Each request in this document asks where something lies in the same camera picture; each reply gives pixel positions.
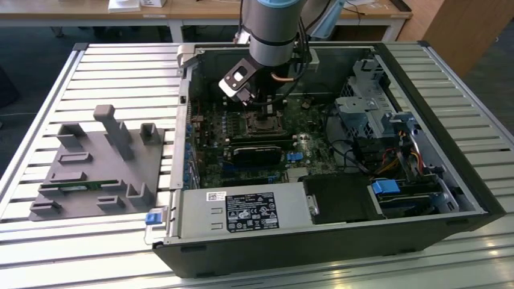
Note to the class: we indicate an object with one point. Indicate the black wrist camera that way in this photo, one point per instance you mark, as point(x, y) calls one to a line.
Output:
point(247, 97)

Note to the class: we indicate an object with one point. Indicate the black graphics card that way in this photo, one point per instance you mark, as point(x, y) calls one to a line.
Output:
point(256, 156)

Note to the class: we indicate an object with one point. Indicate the metal drive cage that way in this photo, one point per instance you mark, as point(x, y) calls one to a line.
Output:
point(355, 105)

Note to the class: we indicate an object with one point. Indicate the silver finned heat sink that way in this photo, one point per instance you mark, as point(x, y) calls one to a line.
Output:
point(296, 174)

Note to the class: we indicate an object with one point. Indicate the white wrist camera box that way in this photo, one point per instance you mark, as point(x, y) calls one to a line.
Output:
point(236, 76)

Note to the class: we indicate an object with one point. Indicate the hard disk drive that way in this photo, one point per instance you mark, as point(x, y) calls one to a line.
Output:
point(408, 204)

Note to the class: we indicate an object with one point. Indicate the wooden desk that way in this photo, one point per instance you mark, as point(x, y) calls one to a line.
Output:
point(200, 12)

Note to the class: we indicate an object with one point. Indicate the wooden cabinet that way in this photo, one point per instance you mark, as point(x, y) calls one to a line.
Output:
point(462, 30)

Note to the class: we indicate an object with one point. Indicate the pale blue teach pendant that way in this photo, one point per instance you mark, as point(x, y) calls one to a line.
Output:
point(327, 22)

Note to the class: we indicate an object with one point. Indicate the CPU socket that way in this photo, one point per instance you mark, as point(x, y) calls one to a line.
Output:
point(280, 129)

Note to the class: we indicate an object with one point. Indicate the grey parts rack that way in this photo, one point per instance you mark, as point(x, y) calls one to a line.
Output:
point(96, 168)

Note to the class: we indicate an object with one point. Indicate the CPU with silver top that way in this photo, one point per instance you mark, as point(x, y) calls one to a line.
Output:
point(259, 126)

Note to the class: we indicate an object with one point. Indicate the blue case latch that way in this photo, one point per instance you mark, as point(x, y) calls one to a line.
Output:
point(153, 219)

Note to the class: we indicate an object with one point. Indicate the green RAM stick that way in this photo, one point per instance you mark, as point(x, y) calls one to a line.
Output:
point(96, 183)

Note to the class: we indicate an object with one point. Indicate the black PC case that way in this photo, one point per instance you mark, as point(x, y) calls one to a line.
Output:
point(280, 259)

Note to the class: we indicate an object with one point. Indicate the black RAM slot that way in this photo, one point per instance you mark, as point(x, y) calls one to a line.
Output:
point(260, 138)
point(260, 144)

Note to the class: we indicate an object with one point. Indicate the green motherboard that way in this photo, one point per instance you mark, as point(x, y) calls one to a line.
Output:
point(316, 150)

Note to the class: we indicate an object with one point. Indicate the silver coin cell battery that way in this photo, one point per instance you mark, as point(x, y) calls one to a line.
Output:
point(305, 103)

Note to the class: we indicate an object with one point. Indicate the blue disk carrier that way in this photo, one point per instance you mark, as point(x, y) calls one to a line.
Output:
point(384, 188)

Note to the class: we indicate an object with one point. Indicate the silver power supply with label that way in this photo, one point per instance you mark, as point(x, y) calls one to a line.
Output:
point(196, 210)

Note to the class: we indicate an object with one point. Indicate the blue connector block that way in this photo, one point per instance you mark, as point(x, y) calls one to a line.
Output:
point(293, 157)

